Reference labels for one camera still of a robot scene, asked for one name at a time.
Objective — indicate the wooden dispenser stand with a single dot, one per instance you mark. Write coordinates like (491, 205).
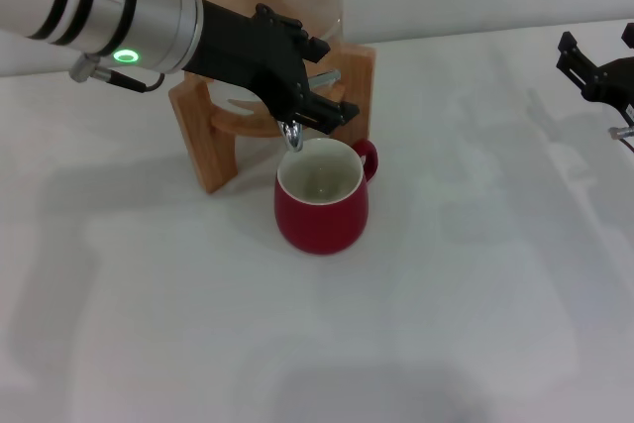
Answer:
(198, 136)

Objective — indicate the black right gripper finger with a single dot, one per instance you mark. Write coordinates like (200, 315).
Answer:
(577, 64)
(629, 36)

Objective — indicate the chrome faucet with lever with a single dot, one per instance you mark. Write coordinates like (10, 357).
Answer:
(293, 138)

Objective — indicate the red cup with white inside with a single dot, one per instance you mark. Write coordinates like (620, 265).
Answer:
(322, 230)

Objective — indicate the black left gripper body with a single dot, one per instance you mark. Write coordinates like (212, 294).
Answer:
(247, 56)

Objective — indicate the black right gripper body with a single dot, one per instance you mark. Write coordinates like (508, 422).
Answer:
(614, 83)

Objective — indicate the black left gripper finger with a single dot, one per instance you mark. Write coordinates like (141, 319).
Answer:
(292, 29)
(327, 113)

